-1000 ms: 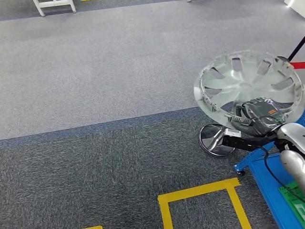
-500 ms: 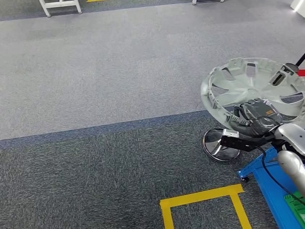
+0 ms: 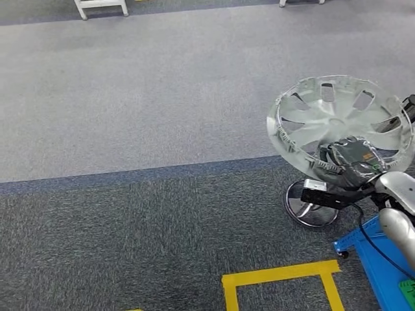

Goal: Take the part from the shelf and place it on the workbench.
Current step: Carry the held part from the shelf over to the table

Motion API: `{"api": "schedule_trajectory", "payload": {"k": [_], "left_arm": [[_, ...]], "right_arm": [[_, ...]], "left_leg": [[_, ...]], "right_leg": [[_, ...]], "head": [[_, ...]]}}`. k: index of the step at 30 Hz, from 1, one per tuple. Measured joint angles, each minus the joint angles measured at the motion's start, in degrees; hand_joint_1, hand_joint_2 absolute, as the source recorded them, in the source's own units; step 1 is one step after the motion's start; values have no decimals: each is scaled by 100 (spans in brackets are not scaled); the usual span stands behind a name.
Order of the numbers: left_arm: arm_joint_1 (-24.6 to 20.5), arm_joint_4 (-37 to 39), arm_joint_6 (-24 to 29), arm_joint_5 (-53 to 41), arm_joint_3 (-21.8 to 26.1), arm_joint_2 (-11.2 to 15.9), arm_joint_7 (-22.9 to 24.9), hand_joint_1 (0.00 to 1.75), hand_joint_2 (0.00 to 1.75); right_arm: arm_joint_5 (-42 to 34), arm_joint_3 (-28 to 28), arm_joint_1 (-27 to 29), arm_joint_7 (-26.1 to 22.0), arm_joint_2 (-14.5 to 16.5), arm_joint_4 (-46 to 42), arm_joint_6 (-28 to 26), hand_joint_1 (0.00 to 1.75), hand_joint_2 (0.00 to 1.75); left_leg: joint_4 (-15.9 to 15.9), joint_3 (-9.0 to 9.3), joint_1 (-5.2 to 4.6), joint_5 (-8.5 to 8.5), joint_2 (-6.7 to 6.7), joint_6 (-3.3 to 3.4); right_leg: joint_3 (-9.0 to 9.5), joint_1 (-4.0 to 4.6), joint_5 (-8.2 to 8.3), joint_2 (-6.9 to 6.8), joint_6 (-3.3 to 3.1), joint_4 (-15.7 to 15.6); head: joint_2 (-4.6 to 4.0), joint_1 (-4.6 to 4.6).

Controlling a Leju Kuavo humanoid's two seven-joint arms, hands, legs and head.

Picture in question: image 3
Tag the chrome stanchion post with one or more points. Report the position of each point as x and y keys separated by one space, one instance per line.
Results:
x=305 y=214

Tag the blue metal shelf rack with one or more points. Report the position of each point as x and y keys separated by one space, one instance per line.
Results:
x=379 y=274

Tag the grey plastic wheel cover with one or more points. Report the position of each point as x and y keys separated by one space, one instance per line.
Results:
x=337 y=116

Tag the yellow floor tape square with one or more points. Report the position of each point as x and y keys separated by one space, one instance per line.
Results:
x=275 y=274

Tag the white table frame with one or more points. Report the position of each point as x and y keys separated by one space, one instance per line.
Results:
x=97 y=4

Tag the green plastic crate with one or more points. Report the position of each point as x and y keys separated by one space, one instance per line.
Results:
x=408 y=294

